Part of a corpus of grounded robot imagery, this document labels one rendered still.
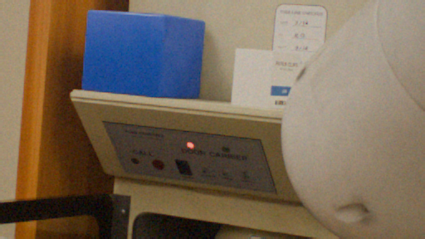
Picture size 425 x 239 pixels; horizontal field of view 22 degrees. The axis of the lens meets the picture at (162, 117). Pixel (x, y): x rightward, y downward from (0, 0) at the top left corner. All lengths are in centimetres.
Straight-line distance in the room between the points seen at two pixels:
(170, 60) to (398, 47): 72
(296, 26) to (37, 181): 35
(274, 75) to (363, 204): 62
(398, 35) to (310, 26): 73
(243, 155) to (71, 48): 27
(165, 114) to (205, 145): 5
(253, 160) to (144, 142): 13
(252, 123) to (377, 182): 62
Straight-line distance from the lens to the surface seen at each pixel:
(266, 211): 123
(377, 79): 49
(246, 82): 115
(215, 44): 126
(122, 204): 131
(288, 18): 122
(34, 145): 127
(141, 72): 118
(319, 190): 53
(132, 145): 123
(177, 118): 116
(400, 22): 48
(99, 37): 120
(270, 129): 111
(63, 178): 132
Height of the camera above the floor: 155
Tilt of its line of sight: 3 degrees down
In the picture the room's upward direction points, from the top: 5 degrees clockwise
